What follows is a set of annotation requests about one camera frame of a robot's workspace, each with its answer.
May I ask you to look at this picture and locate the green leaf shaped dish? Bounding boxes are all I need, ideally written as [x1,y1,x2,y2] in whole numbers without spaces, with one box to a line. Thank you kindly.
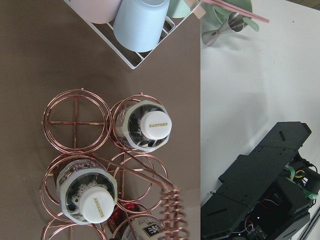
[202,0,260,32]

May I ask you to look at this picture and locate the steel cocktail jigger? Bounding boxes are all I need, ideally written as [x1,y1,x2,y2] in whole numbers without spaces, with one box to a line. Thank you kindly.
[201,12,245,47]

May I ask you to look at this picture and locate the pink chopsticks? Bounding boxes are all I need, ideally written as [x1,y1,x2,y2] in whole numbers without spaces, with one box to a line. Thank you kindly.
[202,0,270,23]

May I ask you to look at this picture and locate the black device on side table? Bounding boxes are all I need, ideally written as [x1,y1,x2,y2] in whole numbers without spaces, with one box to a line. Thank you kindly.
[200,121,320,240]

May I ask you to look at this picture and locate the light blue cup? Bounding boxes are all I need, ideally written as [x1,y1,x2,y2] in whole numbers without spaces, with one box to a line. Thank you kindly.
[113,0,170,53]

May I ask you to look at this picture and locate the white wire cup rack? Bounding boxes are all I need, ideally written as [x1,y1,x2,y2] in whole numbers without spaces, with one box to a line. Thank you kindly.
[63,0,203,70]

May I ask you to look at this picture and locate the green cup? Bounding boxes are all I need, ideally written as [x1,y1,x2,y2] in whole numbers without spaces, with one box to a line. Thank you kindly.
[166,0,191,19]

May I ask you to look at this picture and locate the tea bottle white cap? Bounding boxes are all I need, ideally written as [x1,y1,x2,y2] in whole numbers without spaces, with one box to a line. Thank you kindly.
[56,159,118,225]
[114,100,172,153]
[107,202,165,240]

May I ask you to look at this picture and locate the copper wire bottle basket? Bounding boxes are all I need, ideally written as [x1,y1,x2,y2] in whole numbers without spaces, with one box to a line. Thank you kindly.
[39,89,190,240]

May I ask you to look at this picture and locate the pink cup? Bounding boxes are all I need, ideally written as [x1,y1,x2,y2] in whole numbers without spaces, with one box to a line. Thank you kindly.
[70,0,122,24]

